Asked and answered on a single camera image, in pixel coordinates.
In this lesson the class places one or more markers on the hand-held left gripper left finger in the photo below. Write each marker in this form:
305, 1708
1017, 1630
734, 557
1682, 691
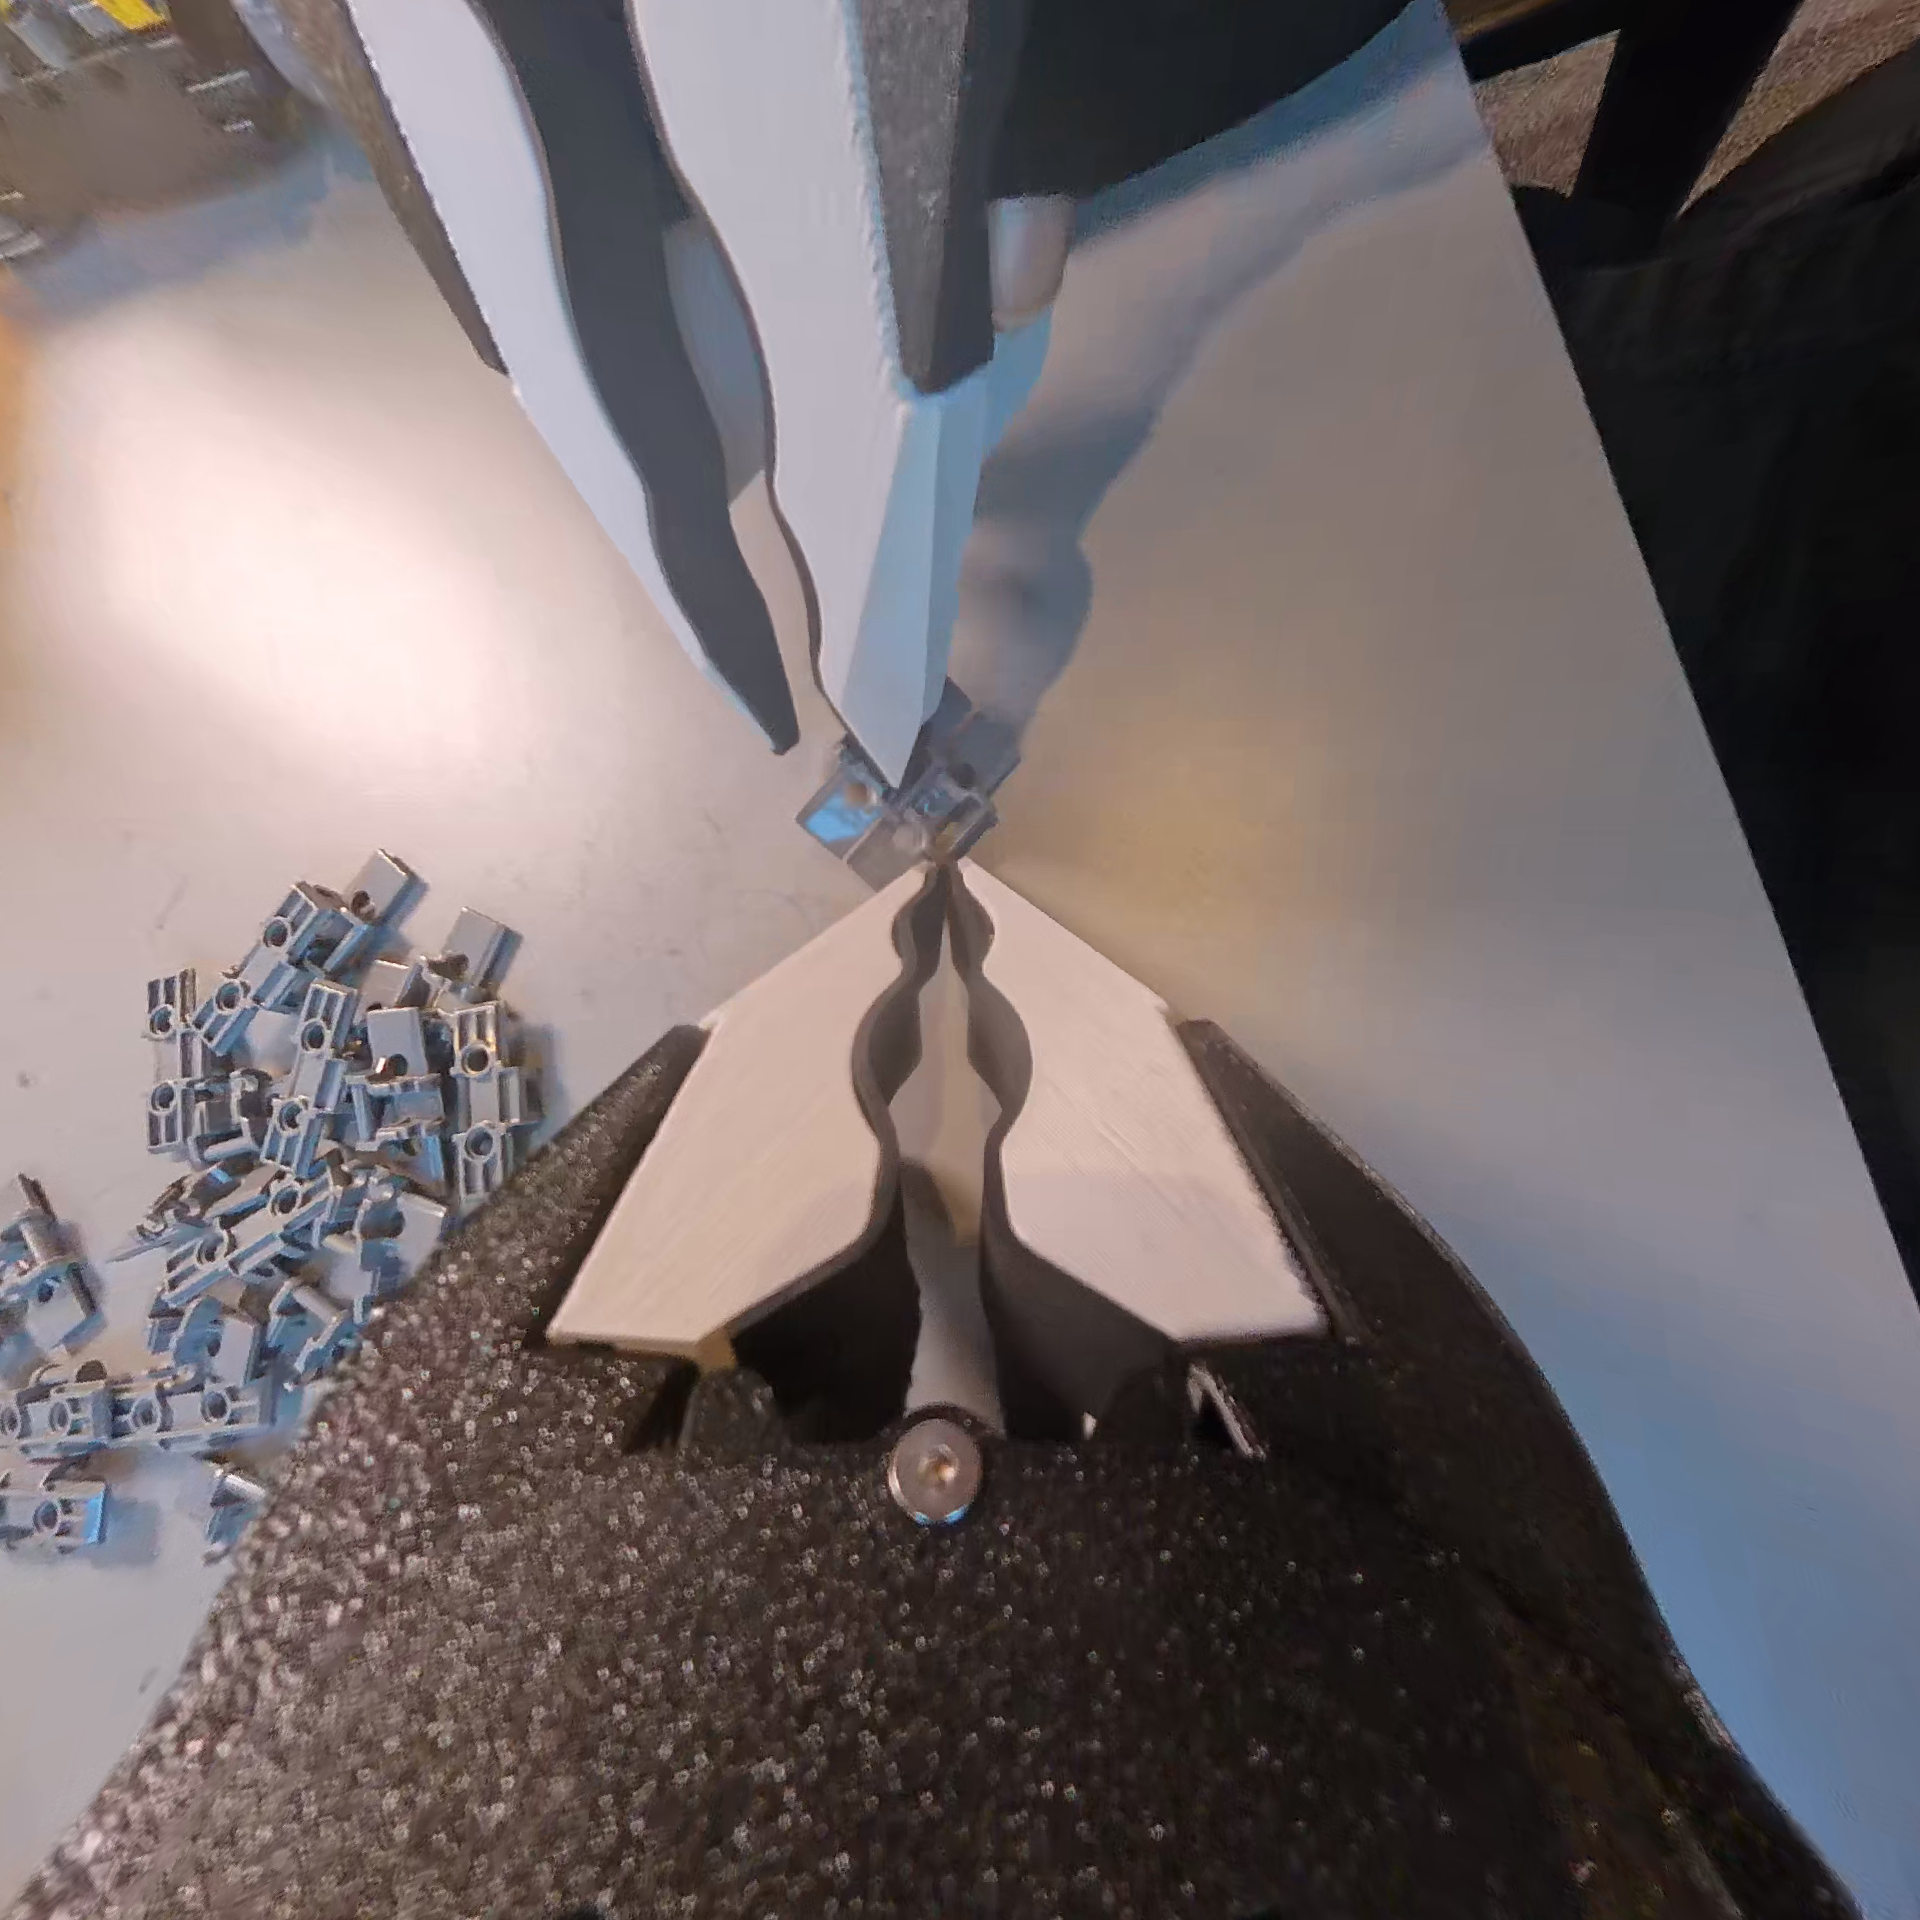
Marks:
750, 1171

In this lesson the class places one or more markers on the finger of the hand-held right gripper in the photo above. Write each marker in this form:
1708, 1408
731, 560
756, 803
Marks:
493, 226
810, 271

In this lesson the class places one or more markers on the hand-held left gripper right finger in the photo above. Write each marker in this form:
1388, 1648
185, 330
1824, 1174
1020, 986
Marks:
1140, 1171

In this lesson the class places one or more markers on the grey plastic track link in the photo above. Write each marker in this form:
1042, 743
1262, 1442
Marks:
966, 780
838, 810

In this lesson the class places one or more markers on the pile of grey track links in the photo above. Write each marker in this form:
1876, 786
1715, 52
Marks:
299, 1109

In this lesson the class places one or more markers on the person's right forearm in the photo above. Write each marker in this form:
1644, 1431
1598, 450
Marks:
1201, 76

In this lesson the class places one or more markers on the grey desk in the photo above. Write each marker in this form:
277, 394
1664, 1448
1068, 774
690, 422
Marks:
1349, 675

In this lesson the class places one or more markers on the yellow black toy tracked vehicle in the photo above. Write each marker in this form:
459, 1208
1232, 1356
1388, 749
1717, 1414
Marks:
90, 61

